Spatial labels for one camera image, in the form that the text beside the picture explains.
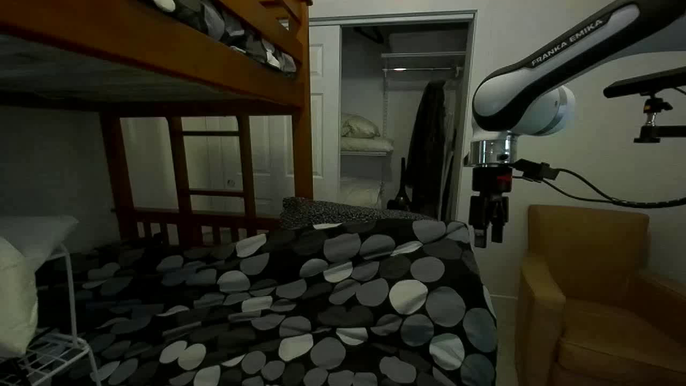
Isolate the mustard yellow armchair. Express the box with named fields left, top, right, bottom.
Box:
left=512, top=205, right=686, bottom=386

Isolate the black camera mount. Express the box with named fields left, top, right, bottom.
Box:
left=633, top=94, right=686, bottom=146

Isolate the wooden bunk bed frame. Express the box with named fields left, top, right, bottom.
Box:
left=0, top=0, right=316, bottom=250

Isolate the black duvet with grey dots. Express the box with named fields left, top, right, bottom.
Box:
left=38, top=212, right=502, bottom=386

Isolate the white closet door frame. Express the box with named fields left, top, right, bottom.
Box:
left=309, top=10, right=479, bottom=226

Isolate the dotted bunk bedding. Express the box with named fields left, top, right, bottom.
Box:
left=149, top=0, right=300, bottom=77

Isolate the black speckled bed sheet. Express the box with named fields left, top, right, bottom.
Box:
left=279, top=197, right=425, bottom=233

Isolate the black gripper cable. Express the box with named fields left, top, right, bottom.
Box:
left=510, top=156, right=686, bottom=212

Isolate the dark hanging garment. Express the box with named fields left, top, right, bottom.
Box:
left=402, top=77, right=461, bottom=222

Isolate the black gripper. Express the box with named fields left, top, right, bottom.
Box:
left=467, top=164, right=514, bottom=251

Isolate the white closet shelf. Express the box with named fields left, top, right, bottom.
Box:
left=376, top=48, right=467, bottom=75

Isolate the wooden bed ladder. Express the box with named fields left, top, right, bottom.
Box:
left=164, top=114, right=262, bottom=248

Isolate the white panelled door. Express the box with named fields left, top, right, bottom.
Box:
left=117, top=114, right=295, bottom=219

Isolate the folded white closet bedding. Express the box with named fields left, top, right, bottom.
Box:
left=338, top=113, right=396, bottom=156

